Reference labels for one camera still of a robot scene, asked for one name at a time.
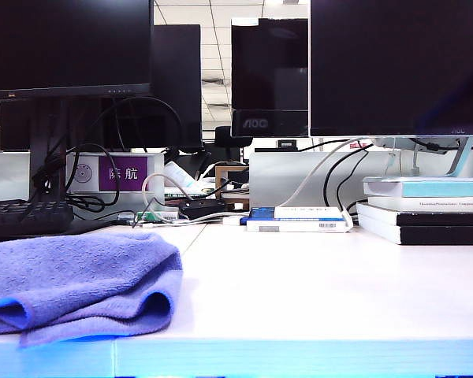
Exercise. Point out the black book chipped corner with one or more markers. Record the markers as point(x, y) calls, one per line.
point(437, 218)

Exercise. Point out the purple name plate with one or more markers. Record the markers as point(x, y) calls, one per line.
point(122, 173)

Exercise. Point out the black monitor stand column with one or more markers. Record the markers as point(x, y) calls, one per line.
point(47, 157)

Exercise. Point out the black office chair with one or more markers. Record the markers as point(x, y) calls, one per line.
point(224, 139)

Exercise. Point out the teal softcover book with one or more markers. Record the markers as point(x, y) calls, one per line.
point(437, 186)

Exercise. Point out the white neuroscience textbook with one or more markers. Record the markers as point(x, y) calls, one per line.
point(437, 203)

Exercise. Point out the black computer monitor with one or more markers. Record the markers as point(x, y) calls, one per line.
point(63, 43)

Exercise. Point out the black power adapter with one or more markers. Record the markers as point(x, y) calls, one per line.
point(203, 208)

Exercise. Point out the blue white medicine box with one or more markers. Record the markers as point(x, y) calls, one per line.
point(295, 220)

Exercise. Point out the white plastic bottle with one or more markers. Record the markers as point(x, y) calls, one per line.
point(179, 173)

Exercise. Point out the grey desk partition panel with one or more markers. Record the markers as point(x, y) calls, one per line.
point(272, 177)

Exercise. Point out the silver monitor stand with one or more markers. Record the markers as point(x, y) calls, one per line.
point(463, 157)

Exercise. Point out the black keyboard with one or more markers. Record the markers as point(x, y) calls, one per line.
point(23, 216)

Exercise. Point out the black AOC monitor screen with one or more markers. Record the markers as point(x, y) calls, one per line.
point(398, 67)

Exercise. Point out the black hardcover book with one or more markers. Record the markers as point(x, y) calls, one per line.
point(437, 235)

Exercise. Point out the brown wooden frame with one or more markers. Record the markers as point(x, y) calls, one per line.
point(236, 171)

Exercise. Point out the green white small box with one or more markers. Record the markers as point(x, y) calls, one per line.
point(157, 216)

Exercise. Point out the purple microfiber rag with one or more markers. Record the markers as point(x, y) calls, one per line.
point(83, 275)

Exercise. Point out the purple white name sign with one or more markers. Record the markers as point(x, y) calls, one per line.
point(8, 173)

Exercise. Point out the black AOC monitor back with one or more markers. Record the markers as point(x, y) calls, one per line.
point(268, 71)

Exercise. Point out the dark monitor back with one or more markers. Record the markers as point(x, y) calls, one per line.
point(181, 78)

